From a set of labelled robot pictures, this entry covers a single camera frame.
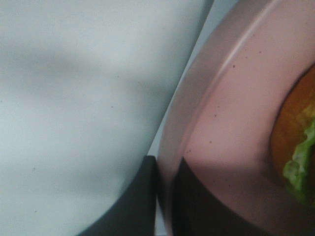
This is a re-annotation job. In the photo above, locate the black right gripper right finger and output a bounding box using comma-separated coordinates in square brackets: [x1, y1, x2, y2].
[171, 157, 315, 236]

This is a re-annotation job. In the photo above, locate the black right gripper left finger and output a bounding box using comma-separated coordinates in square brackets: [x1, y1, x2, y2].
[79, 156, 158, 236]

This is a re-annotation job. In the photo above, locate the pink ceramic plate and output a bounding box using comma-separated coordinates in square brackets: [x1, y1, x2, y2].
[157, 0, 315, 236]

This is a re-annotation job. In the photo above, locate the burger with lettuce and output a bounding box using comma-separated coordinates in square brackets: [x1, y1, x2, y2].
[270, 68, 315, 207]

